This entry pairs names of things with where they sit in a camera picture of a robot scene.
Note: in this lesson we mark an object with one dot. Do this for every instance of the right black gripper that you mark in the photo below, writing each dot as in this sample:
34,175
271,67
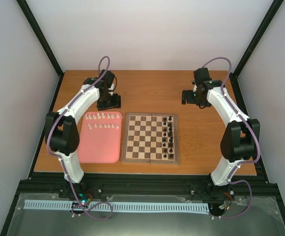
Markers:
189,100

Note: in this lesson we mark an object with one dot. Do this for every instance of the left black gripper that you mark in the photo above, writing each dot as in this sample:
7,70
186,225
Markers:
117,103

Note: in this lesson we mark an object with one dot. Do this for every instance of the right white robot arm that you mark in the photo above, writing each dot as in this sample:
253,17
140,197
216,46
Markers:
240,139

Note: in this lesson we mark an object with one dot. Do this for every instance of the pink plastic tray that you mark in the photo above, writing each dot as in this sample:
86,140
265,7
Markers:
100,145

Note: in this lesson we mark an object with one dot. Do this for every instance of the light blue cable duct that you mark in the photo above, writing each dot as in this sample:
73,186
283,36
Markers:
123,207

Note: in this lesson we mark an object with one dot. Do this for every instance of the black aluminium frame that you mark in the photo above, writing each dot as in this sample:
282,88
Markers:
139,184

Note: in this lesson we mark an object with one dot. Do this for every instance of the wooden chess board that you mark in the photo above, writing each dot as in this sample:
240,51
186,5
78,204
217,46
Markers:
147,139

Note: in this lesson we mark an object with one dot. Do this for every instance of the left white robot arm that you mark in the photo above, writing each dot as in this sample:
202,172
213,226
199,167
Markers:
61,133

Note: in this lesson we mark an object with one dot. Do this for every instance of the white chess pieces row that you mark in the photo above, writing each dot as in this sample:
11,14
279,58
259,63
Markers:
100,120

